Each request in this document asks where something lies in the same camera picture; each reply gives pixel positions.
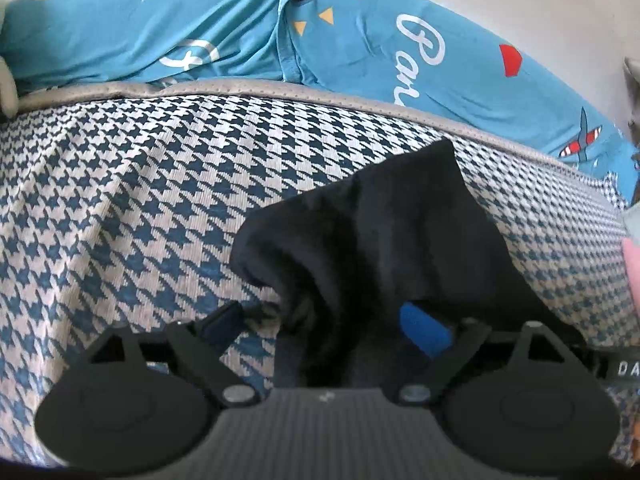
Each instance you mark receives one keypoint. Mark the rabbit plush toy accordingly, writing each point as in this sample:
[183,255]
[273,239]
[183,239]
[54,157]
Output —
[7,90]

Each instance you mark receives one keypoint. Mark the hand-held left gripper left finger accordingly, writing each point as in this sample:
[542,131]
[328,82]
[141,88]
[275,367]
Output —
[225,329]

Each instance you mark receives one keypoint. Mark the black sweatshirt with red print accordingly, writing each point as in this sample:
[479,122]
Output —
[375,235]

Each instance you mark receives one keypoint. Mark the blue printed bed sheet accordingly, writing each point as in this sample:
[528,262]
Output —
[200,25]

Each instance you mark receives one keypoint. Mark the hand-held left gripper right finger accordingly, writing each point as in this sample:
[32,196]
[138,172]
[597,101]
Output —
[425,332]

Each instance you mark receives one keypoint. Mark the pink cloth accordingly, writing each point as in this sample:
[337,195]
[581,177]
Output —
[631,275]

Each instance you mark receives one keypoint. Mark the houndstooth bed mattress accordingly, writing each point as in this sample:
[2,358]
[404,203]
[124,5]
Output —
[150,185]

